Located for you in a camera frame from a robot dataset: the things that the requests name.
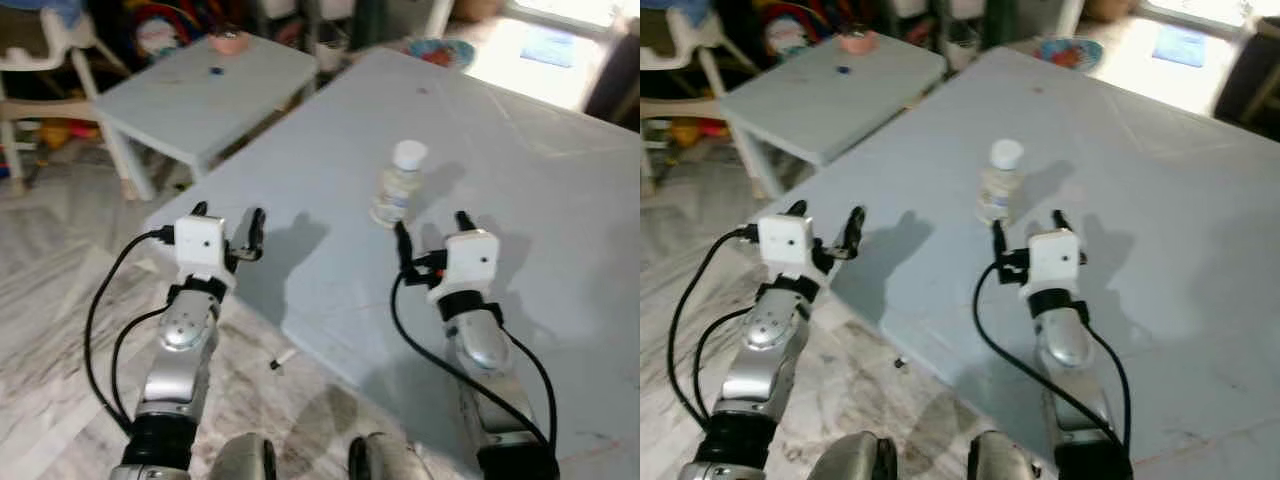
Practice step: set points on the grey left robot knee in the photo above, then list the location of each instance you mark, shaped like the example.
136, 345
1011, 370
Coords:
855, 458

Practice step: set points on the pink bowl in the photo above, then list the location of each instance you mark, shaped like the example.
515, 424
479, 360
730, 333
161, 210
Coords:
858, 42
229, 43

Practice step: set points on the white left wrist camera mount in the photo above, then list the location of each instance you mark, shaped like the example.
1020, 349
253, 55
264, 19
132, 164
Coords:
783, 242
200, 245

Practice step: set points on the grey right robot knee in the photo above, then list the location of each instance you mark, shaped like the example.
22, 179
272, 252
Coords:
1003, 460
385, 460

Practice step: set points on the white plastic high chair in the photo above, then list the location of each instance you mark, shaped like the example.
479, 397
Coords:
60, 40
690, 40

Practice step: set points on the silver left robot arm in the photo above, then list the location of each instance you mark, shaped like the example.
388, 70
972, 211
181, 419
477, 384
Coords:
185, 345
765, 345

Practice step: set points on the small pale green table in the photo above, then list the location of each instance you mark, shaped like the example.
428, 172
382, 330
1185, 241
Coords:
215, 100
835, 100

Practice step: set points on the colourful printed bag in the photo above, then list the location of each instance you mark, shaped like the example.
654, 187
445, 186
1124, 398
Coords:
165, 30
805, 28

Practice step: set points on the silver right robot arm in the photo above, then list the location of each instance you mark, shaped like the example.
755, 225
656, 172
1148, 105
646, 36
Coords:
480, 345
1065, 345

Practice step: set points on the dark furniture piece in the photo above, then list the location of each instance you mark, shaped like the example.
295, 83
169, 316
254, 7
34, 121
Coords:
1250, 75
615, 80

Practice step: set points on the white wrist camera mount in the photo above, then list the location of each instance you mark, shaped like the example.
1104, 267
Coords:
200, 245
783, 242
470, 262
1055, 260

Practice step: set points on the grey robot knee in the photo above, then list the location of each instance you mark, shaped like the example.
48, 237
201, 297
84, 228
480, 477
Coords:
855, 458
1003, 460
385, 460

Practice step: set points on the blue flat sheet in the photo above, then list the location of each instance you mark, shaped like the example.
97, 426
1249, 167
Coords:
548, 48
1180, 46

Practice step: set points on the clear bottle with white cap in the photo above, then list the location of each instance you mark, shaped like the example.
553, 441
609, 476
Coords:
998, 188
398, 190

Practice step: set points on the colourful round plate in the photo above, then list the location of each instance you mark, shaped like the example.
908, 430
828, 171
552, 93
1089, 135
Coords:
442, 53
1070, 51

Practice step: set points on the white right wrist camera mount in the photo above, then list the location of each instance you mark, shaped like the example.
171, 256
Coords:
1055, 260
470, 262

